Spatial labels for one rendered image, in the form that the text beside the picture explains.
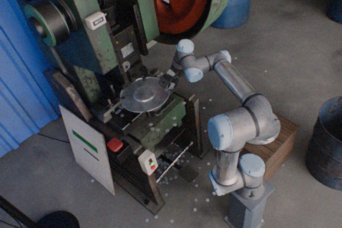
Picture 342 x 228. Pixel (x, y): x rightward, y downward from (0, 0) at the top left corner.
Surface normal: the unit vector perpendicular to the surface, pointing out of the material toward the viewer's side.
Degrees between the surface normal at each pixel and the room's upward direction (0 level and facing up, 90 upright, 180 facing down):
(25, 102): 90
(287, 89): 0
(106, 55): 90
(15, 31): 90
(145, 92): 0
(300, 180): 0
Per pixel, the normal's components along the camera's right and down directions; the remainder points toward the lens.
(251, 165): -0.02, -0.74
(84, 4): 0.75, 0.38
